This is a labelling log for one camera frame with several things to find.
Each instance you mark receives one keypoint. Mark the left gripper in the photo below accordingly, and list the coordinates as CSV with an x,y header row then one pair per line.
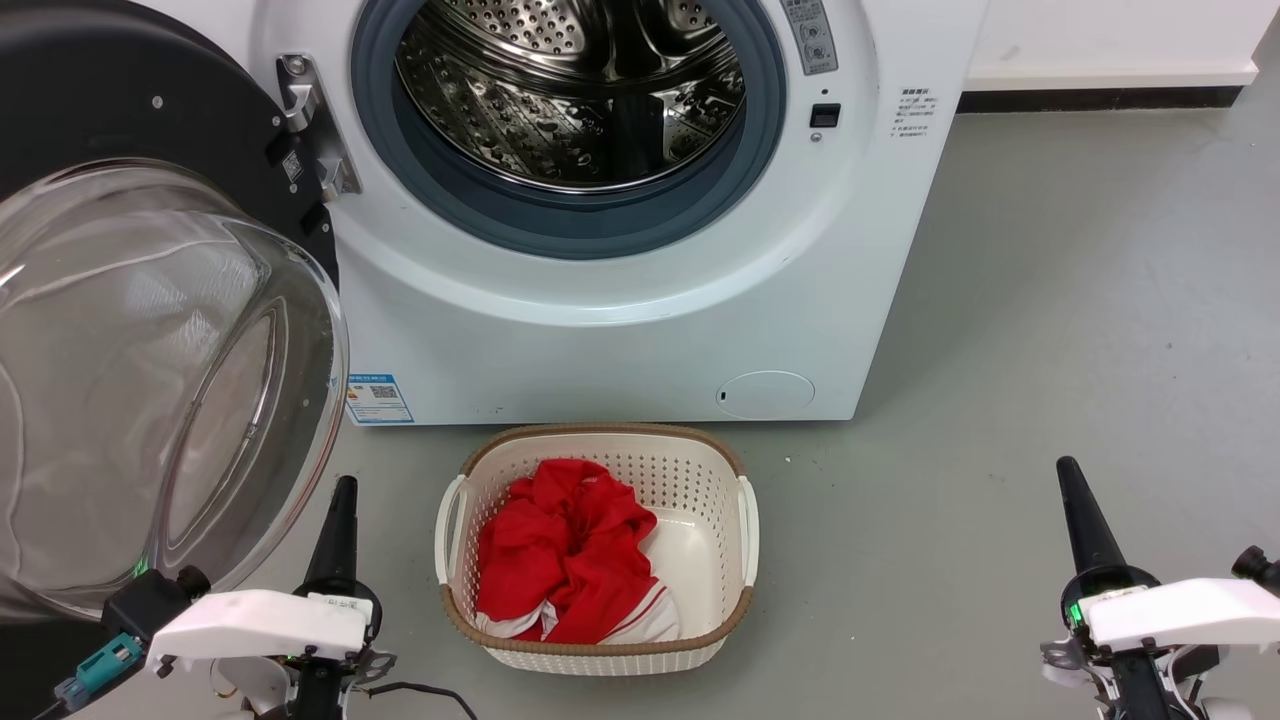
x,y
260,622

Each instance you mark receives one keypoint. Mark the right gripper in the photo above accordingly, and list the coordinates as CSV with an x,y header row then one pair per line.
x,y
1170,612

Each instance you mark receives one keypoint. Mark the black round glass washer door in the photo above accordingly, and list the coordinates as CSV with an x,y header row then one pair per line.
x,y
120,380

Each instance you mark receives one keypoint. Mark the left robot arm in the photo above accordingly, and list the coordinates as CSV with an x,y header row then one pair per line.
x,y
245,692

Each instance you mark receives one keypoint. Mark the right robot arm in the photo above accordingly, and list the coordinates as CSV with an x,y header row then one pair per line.
x,y
1150,688

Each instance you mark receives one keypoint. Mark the white front-load washing machine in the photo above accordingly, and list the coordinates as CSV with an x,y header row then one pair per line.
x,y
600,340

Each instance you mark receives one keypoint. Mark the metal door hinge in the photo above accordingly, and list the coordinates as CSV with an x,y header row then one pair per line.
x,y
310,110

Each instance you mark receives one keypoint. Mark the blue energy label sticker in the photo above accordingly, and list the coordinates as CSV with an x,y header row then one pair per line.
x,y
380,398

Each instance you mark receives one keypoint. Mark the red and white garment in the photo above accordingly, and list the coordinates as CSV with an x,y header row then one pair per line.
x,y
570,560

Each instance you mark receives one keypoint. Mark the round white filter cover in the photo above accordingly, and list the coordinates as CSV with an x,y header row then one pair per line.
x,y
765,394

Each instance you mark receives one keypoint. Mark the cream perforated laundry basket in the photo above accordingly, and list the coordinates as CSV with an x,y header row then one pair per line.
x,y
715,560

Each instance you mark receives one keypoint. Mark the black baseboard strip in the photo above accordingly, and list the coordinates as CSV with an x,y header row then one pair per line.
x,y
1100,99

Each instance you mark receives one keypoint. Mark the steel perforated washer drum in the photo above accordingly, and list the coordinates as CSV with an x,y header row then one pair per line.
x,y
570,100

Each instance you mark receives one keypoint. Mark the grey warning label sticker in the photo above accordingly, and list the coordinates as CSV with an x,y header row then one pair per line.
x,y
812,35

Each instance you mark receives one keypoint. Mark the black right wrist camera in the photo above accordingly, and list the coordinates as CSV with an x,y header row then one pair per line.
x,y
1258,568

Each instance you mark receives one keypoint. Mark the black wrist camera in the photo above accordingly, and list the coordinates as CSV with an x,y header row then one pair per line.
x,y
150,605
1258,568

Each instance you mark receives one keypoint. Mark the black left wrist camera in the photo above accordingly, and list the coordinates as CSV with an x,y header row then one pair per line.
x,y
150,605

